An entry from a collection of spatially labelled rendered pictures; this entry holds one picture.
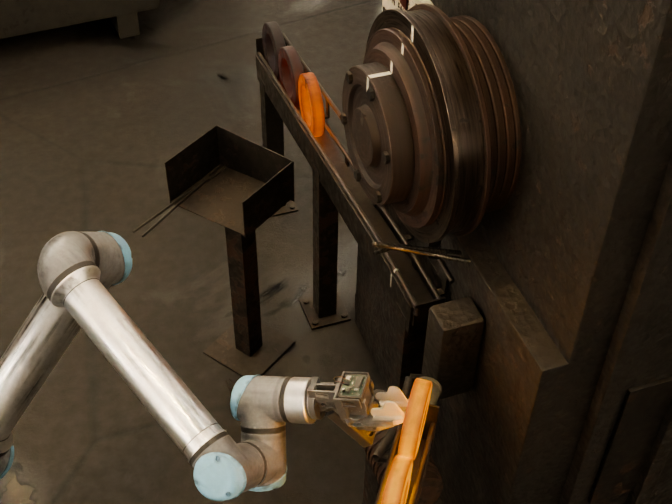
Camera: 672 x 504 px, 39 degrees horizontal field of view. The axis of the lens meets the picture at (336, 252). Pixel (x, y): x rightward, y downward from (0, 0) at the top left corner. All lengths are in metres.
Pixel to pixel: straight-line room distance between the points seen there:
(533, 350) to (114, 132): 2.37
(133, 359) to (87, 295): 0.16
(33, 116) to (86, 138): 0.27
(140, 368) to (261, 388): 0.24
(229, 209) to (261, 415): 0.78
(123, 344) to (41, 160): 1.96
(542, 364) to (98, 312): 0.86
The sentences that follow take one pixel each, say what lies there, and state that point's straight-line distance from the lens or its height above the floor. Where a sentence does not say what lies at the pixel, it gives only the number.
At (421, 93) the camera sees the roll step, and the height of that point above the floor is 1.27.
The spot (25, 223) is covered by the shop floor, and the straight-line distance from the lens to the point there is 3.53.
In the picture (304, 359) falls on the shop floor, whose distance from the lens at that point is 2.95.
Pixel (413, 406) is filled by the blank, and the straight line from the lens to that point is 1.79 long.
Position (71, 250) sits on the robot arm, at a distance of 2.00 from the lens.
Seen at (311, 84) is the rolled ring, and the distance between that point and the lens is 2.69.
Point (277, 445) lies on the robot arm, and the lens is 1.93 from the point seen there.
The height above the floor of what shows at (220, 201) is 0.60.
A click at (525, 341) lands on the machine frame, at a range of 1.89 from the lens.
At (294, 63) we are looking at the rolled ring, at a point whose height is 0.73.
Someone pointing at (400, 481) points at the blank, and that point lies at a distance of 1.76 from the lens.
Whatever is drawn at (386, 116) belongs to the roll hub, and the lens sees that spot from 1.79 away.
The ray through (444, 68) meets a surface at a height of 1.32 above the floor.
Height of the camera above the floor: 2.27
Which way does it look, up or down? 44 degrees down
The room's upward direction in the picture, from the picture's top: 1 degrees clockwise
